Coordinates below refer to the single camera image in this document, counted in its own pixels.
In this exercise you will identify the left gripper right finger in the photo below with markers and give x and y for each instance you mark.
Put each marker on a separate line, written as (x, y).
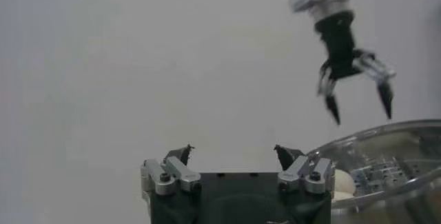
(296, 173)

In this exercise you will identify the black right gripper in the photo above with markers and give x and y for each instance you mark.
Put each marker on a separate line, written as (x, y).
(339, 46)

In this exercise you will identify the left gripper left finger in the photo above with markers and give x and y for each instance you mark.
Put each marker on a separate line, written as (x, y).
(179, 173)

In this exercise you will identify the white steamed baozi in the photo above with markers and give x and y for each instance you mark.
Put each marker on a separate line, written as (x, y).
(344, 181)

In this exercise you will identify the glass pot lid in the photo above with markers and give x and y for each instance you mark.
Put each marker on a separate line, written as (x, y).
(396, 173)

